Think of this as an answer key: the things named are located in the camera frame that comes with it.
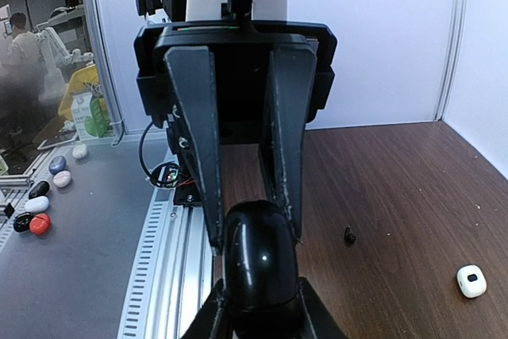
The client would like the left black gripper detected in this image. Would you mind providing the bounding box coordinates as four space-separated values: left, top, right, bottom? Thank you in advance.
134 21 337 255

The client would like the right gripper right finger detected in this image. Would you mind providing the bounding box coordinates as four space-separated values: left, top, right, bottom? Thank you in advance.
297 277 348 339

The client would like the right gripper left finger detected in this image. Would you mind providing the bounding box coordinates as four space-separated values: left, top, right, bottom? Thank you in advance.
181 279 230 339

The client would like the black round earbud case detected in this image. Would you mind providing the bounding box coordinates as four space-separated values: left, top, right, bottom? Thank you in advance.
224 200 298 311

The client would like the white earbud charging case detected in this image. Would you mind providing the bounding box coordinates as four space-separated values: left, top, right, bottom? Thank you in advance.
456 264 487 299

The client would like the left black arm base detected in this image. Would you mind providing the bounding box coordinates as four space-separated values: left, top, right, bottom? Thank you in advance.
137 122 202 207

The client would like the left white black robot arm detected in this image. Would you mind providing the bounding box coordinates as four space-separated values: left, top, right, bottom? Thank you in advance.
134 0 337 252

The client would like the beige earbud case spare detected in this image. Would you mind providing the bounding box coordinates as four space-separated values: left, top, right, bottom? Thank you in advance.
71 144 88 160

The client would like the red earbud case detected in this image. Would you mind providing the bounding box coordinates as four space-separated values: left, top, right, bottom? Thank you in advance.
29 213 52 236

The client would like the blue earbud case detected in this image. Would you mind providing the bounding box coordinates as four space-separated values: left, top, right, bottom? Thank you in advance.
48 156 67 175

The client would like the pink earbud case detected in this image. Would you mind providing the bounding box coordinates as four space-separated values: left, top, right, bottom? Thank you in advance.
52 170 72 188

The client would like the white earbud case spare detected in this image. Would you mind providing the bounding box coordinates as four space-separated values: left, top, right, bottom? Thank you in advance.
24 196 50 214

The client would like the black earbud case spare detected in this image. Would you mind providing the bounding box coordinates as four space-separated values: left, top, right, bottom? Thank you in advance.
29 181 50 199

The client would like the small black earbud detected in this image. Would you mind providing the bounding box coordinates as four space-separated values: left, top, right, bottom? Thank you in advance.
344 225 356 245

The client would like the green white carton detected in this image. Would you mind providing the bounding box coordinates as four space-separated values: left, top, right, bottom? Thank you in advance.
71 91 109 141

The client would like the yellow bag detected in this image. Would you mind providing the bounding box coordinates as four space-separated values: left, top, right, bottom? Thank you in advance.
58 64 103 121

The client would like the person in background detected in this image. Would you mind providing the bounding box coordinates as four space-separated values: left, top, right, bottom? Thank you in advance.
2 13 44 134

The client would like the aluminium front rail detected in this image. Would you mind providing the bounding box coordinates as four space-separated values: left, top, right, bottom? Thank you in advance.
117 178 213 338

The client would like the left aluminium frame post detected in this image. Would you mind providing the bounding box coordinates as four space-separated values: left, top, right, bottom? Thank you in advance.
433 0 468 121

